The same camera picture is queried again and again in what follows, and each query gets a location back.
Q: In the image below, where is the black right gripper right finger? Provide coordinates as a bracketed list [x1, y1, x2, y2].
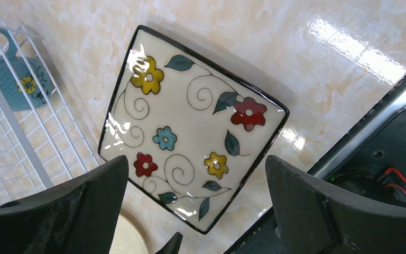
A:
[265, 155, 406, 253]

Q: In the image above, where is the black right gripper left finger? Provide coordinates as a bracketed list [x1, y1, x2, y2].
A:
[0, 156, 128, 253]

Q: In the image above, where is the square floral plate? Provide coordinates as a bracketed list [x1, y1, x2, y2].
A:
[98, 25, 290, 234]

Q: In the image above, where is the blue mug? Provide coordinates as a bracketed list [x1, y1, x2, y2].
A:
[0, 28, 52, 112]

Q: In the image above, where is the cream small leaf plate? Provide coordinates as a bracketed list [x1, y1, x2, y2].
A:
[109, 214, 149, 254]

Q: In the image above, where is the white wire dish rack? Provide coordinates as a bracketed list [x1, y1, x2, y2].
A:
[0, 19, 98, 206]

